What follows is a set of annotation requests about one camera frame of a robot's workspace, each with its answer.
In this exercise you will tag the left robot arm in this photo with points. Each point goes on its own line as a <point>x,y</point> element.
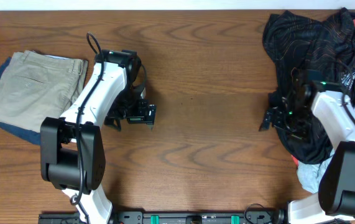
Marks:
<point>72,155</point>

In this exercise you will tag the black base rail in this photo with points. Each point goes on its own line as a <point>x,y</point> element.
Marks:
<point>255,213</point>

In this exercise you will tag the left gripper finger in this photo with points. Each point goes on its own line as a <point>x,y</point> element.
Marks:
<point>151,126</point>
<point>113,123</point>

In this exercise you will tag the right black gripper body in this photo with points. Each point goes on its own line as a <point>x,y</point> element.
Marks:
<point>294,123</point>

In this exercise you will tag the khaki cargo shorts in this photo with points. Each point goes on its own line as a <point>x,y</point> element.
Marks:
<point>34,87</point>

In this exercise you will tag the black patterned shirt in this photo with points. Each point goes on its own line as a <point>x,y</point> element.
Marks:
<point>293,41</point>

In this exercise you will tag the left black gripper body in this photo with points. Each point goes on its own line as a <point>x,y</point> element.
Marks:
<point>128,106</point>

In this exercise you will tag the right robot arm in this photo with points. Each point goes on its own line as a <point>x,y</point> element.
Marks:
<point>335,199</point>

